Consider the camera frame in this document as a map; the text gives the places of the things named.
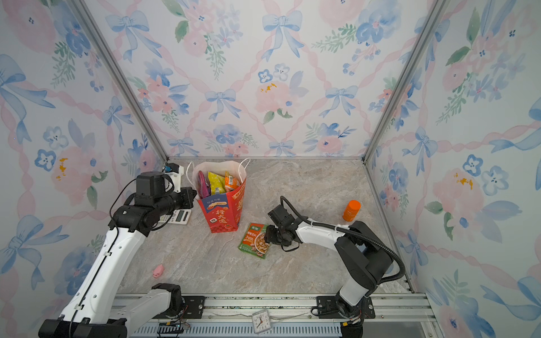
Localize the purple Fox's candy bag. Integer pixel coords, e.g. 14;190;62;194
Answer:
197;170;211;199

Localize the green orange noodle packet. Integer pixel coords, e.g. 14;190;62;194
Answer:
238;223;270;259

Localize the yellow snack packet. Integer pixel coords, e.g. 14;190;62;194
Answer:
208;172;226;195

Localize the red paper gift bag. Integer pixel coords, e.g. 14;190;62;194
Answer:
185;158;251;233

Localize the orange Fox's candy bag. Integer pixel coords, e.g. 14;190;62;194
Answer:
223;171;241;192

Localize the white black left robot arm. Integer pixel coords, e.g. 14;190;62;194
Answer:
38;187;197;337

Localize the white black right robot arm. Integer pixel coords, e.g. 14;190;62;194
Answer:
265;220;394;318

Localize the white grey calculator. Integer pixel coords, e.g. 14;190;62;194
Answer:
159;209;192;225

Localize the orange plastic bottle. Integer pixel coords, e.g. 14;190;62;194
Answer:
342;200;362;222

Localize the pink toy pig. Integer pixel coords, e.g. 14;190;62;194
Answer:
152;264;165;279

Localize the small white clock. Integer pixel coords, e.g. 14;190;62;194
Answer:
252;310;272;335

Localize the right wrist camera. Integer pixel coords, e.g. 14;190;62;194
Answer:
268;205;295;229

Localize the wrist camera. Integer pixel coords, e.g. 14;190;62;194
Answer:
268;205;295;229
163;162;185;192

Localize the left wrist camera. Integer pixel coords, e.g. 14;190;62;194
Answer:
163;162;185;192

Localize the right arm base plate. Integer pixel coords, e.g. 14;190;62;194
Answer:
312;296;376;321

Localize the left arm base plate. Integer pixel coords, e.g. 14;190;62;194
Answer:
153;296;206;320

